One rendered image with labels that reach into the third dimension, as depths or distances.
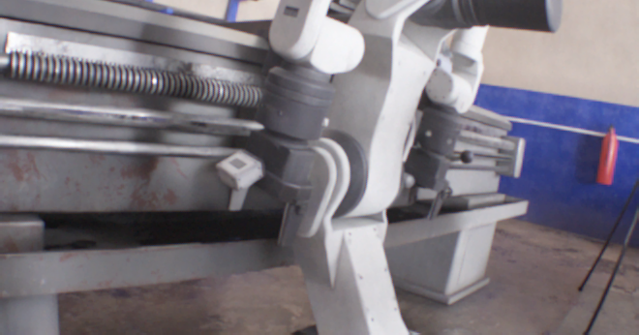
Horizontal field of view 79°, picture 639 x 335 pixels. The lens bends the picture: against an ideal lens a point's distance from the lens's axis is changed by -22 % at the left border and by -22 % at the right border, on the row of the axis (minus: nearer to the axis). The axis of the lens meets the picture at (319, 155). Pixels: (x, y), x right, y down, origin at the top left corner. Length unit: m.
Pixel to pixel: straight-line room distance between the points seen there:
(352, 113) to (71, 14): 0.50
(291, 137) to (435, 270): 1.58
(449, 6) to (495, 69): 4.53
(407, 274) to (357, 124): 1.48
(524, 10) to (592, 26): 4.40
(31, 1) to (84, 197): 0.36
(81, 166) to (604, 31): 4.77
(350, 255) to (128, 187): 0.42
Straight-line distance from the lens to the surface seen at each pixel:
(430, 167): 0.97
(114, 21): 0.84
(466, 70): 1.02
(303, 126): 0.59
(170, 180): 0.95
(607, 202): 4.85
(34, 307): 0.83
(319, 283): 0.82
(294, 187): 0.59
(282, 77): 0.58
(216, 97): 0.87
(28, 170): 0.83
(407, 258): 2.18
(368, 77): 0.77
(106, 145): 0.78
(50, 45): 0.80
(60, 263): 0.70
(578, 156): 4.89
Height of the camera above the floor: 0.70
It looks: 5 degrees down
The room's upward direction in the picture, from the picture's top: 9 degrees clockwise
